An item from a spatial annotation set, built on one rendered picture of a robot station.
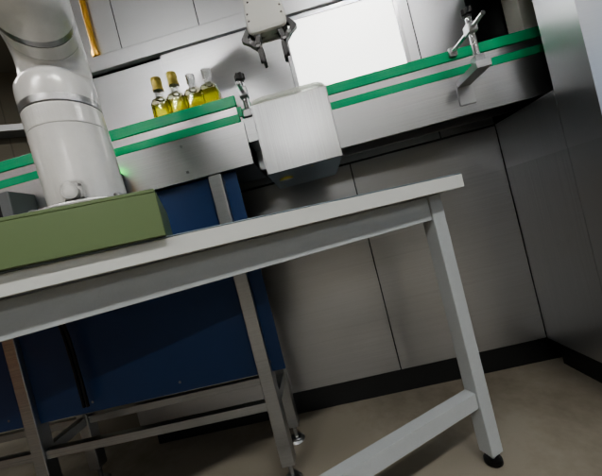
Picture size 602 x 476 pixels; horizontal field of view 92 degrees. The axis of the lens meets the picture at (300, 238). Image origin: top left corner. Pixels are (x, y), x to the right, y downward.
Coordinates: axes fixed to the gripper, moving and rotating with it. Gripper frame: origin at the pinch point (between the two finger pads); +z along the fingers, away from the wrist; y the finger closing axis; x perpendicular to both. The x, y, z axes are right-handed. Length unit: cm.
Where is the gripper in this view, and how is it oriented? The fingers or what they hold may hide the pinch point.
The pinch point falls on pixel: (274, 55)
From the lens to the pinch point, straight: 87.7
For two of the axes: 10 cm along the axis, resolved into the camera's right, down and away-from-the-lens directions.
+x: -0.8, 0.3, -10.0
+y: -9.7, 2.4, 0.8
